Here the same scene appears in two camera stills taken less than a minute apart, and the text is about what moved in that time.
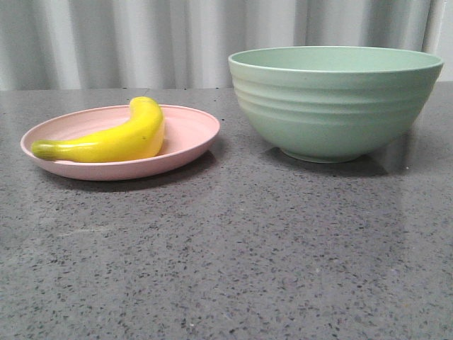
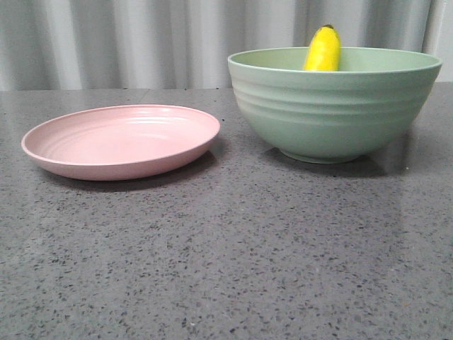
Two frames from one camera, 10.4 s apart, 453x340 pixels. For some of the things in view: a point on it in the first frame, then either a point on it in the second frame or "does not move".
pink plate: x=189 y=133 does not move
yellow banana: x=138 y=134 -> x=323 y=52
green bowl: x=331 y=104 does not move
